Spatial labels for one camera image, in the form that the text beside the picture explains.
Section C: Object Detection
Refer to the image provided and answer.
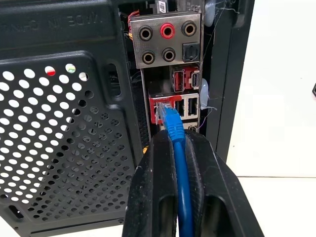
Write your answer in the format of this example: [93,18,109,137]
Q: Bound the black computer tower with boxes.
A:
[0,0,255,237]

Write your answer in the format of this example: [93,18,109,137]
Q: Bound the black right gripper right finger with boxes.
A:
[184,129,265,237]

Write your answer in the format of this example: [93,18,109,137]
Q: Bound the blue ethernet cable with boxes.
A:
[156,102,194,237]

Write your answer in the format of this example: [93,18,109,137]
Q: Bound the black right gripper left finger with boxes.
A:
[121,130,180,237]

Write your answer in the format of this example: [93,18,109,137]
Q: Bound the motherboard port panel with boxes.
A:
[128,11,204,131]

